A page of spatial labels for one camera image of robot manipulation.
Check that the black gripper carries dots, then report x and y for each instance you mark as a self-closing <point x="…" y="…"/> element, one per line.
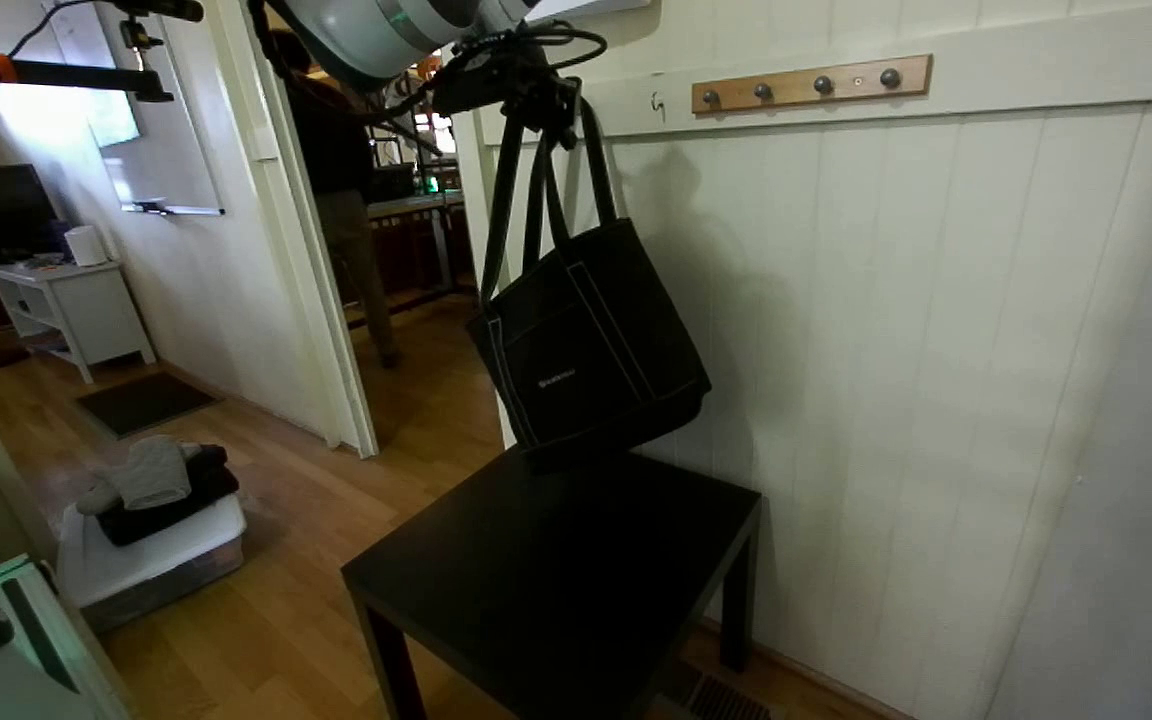
<point x="497" y="74"/>

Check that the black tote bag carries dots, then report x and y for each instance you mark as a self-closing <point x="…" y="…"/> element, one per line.
<point x="590" y="360"/>

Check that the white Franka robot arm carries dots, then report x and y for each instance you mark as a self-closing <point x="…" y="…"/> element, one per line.
<point x="378" y="30"/>

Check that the wooden peg rack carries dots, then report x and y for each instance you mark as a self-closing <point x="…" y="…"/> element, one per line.
<point x="790" y="87"/>

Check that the person in dark shirt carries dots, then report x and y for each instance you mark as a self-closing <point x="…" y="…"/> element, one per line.
<point x="331" y="172"/>

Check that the black square side table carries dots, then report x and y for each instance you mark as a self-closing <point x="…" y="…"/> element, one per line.
<point x="551" y="574"/>

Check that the small white box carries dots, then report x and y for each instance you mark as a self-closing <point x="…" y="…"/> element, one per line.
<point x="84" y="247"/>

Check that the dark doormat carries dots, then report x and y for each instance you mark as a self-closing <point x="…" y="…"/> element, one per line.
<point x="141" y="403"/>

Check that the black mounting bar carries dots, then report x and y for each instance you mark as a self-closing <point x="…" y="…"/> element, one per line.
<point x="43" y="74"/>

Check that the small white cabinet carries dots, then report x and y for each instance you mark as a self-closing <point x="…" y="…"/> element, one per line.
<point x="80" y="306"/>

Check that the black folded cloth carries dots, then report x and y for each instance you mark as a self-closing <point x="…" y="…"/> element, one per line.
<point x="181" y="506"/>

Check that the grey folded cloth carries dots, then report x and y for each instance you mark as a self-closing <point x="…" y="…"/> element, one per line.
<point x="148" y="474"/>

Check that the white storage box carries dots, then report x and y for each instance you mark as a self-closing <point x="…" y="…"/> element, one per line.
<point x="148" y="563"/>

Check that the white board on wall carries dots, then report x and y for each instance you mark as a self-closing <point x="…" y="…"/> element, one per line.
<point x="148" y="182"/>

